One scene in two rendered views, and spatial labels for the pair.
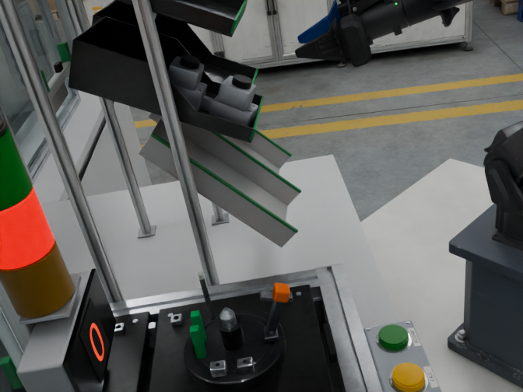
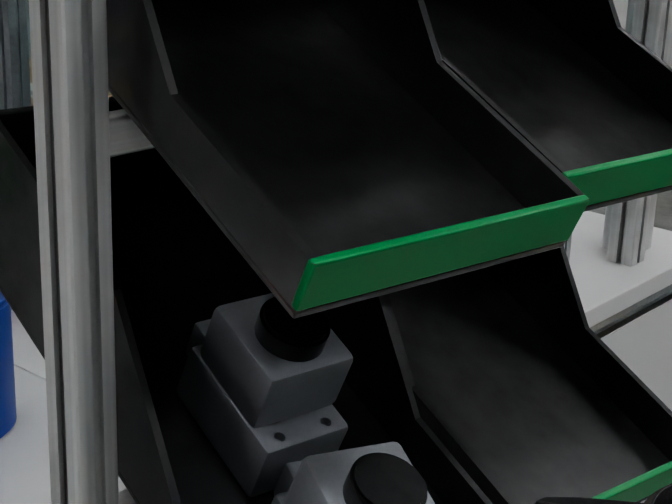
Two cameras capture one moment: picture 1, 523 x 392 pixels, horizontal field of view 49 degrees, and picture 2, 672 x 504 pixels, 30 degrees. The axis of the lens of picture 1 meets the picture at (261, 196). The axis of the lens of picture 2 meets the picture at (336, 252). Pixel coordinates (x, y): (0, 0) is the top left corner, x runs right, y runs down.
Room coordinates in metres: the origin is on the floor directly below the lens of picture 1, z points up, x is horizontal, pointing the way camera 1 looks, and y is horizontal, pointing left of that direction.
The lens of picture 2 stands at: (0.49, -0.24, 1.50)
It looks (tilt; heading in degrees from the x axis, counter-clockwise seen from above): 19 degrees down; 39
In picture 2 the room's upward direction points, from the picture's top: 2 degrees clockwise
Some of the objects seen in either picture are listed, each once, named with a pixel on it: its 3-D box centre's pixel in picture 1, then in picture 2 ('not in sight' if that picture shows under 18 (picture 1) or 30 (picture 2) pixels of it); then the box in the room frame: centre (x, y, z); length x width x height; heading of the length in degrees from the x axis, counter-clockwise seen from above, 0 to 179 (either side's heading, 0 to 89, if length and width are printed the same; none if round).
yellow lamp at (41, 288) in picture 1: (34, 274); not in sight; (0.39, 0.19, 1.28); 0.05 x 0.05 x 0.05
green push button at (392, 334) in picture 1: (393, 339); not in sight; (0.56, -0.14, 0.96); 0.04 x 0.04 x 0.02
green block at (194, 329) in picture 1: (198, 341); not in sight; (0.56, 0.12, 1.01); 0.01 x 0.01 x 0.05; 89
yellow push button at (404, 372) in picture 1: (408, 379); not in sight; (0.49, -0.14, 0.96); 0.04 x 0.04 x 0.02
